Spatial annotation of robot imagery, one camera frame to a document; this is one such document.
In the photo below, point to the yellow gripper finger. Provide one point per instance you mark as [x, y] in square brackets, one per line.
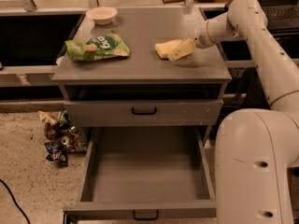
[185, 48]

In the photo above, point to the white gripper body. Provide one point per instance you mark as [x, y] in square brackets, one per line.
[201, 38]

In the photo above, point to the yellow sponge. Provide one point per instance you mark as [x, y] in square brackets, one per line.
[163, 49]

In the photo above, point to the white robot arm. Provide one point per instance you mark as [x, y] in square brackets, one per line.
[255, 147]

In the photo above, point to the grey drawer cabinet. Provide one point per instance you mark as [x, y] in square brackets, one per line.
[144, 75]

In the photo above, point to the grey middle drawer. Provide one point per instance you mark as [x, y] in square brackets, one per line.
[118, 113]

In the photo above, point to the open grey lower drawer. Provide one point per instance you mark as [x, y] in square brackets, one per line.
[144, 168]

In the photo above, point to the wooden stick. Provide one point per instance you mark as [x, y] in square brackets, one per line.
[172, 1]

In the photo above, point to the green snack bag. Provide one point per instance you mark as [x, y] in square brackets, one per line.
[97, 48]

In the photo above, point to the black laptop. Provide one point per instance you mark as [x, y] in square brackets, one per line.
[281, 14]

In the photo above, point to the white bowl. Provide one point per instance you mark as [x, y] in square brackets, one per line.
[102, 15]

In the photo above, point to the pile of snack wrappers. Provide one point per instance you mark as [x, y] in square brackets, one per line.
[63, 137]

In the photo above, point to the black middle drawer handle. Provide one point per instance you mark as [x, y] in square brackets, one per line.
[144, 112]

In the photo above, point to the black drawer handle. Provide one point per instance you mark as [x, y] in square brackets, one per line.
[145, 215]
[144, 112]

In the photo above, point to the black lower drawer handle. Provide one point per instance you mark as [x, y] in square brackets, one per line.
[145, 215]

